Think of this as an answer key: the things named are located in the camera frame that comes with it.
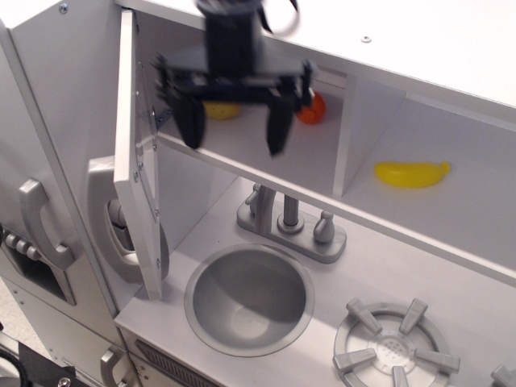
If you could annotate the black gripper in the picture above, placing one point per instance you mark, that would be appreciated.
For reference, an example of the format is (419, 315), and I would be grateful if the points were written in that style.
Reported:
(234, 65)

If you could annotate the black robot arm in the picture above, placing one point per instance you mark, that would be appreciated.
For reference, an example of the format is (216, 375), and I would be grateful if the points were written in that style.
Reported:
(225, 4)

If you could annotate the yellow toy lemon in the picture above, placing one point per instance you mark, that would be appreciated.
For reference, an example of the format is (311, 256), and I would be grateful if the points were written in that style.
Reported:
(221, 110)

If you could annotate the orange toy fruit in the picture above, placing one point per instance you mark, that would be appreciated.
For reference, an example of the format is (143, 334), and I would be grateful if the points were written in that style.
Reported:
(314, 113)

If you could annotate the grey toy faucet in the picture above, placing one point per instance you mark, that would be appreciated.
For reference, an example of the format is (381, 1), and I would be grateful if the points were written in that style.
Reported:
(317, 237)

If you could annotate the yellow toy banana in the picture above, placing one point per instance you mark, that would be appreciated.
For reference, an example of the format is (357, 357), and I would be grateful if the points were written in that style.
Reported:
(413, 174)

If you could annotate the round metal sink bowl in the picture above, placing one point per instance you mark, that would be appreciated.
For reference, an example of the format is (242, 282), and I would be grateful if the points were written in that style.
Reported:
(249, 300)

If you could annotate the white toy kitchen cabinet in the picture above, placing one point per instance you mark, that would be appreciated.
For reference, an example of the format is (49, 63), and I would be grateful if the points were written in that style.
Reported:
(404, 81)

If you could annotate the black oven vent panel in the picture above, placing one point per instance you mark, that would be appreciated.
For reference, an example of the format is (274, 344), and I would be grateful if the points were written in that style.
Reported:
(176, 370)

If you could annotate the grey ice dispenser panel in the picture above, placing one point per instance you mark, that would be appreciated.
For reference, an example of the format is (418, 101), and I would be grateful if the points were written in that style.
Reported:
(31, 265)

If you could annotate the grey toy stove burner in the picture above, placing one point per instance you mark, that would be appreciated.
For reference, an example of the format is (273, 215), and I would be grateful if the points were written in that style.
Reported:
(386, 344)

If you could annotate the grey toy wall phone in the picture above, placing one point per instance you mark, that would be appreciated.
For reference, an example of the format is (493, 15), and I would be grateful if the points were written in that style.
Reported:
(119, 224)

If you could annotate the grey lower door handle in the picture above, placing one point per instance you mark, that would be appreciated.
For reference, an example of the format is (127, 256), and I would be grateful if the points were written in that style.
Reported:
(108, 362)

